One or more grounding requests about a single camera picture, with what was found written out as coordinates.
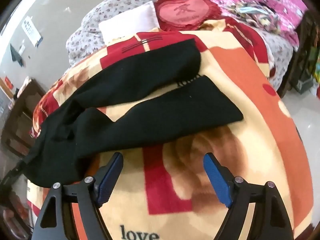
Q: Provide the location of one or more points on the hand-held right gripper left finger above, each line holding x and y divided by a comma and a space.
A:
110, 180

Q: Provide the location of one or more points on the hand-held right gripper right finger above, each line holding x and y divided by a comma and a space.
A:
216, 180

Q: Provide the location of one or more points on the black pants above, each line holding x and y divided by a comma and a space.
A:
140, 125

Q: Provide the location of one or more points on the red and cream printed blanket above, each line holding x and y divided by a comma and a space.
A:
250, 155

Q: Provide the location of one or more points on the dark wooden nightstand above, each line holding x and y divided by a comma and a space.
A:
20, 120

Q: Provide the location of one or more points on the grey floral quilt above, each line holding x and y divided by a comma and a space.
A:
85, 40

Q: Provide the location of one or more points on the green and yellow bag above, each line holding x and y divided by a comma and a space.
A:
315, 72

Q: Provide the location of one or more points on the white pillow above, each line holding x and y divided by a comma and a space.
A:
130, 20

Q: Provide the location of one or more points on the colourful patterned cloth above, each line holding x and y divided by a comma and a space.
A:
260, 17

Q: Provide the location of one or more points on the red heart-shaped pillow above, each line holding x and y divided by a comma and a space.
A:
185, 11

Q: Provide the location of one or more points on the dark wooden bed frame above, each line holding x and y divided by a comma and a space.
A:
300, 62

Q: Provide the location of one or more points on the dark wall-mounted object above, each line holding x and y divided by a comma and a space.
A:
16, 55

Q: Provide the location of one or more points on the white wall poster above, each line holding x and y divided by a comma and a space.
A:
31, 30

